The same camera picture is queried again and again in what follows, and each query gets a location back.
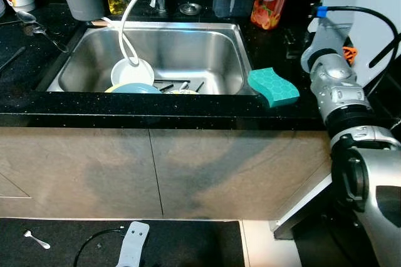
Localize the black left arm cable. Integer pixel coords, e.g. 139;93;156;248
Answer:
74;228;126;267

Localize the small silver fork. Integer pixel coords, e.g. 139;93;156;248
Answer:
24;229;51;250

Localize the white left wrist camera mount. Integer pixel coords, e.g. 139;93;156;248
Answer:
116;221;151;267

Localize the orange plastic tool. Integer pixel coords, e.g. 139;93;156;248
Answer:
341;44;359;66

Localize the brown kitchen cabinet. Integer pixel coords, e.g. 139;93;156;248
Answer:
0;126;333;221

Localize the white flexible hose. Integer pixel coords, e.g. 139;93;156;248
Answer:
100;0;173;68

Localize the floral patterned plate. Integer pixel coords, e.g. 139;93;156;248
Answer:
164;88;200;95

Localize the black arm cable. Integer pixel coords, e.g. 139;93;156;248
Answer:
316;5;401;70
74;228;126;267

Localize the metal spoon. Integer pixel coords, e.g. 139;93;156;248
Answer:
13;9;37;24

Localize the white bowl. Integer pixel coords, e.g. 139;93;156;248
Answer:
110;58;155;89

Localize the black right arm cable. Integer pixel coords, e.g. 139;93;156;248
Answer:
316;5;401;70

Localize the teal sponge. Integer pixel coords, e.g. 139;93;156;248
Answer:
247;66;300;108

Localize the round chrome counter cap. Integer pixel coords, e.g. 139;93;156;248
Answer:
179;3;202;17

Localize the stainless steel sink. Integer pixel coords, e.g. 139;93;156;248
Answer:
38;21;258;95

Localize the black fork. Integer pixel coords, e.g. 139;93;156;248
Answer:
0;44;27;72

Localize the blue plate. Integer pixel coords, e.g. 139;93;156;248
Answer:
113;82;162;95

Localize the long metal utensil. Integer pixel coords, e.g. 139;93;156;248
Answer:
30;24;68;53

